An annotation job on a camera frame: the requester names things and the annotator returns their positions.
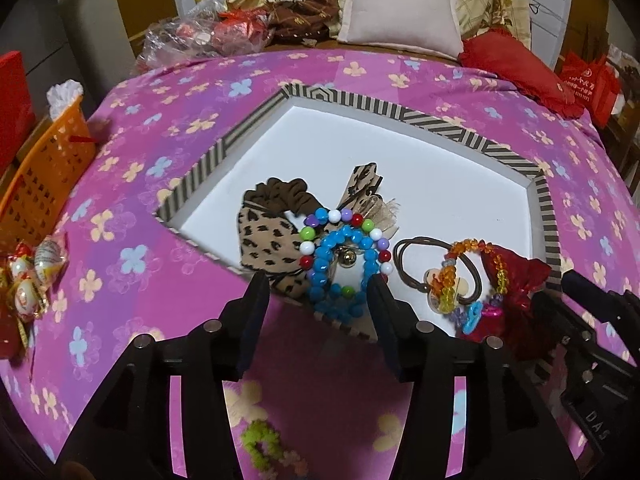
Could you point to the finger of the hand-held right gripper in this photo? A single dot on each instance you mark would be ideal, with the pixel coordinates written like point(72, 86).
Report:
point(560, 322)
point(595, 300)

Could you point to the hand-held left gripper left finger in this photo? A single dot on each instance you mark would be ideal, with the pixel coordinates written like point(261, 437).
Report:
point(250, 320)

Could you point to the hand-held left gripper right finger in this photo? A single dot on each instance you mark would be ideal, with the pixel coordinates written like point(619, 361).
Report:
point(385, 325)

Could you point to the brown leopard scrunchie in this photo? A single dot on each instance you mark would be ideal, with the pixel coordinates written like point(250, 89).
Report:
point(265, 230)

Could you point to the leopard print hair bow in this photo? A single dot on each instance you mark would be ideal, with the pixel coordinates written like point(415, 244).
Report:
point(362, 180)

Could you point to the striped cardboard box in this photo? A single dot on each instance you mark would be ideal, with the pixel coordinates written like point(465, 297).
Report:
point(400, 170)

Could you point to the pink floral bedsheet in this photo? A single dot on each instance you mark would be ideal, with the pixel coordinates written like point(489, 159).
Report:
point(150, 210)

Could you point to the wrapped candy bundle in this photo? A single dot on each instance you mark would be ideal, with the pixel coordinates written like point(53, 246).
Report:
point(45, 260)

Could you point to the red shopping bag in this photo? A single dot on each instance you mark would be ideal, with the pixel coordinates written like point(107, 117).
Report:
point(585, 80)

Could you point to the orange plastic basket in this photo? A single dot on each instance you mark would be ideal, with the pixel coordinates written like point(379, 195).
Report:
point(45, 170)

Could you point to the red ruffled cushion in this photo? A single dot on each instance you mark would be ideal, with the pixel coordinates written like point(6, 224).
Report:
point(505, 60)

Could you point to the pile of clear plastic bags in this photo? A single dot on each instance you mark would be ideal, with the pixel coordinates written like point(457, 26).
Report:
point(170, 40)

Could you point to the white plastic bag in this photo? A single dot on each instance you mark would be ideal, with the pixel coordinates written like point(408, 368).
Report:
point(65, 92)

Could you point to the brown patterned quilt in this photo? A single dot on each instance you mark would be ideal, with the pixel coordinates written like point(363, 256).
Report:
point(300, 15)

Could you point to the white pillow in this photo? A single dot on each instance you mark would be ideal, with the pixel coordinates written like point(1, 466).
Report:
point(400, 15)

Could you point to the red box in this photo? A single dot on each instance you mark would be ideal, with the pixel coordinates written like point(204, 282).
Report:
point(12, 100)

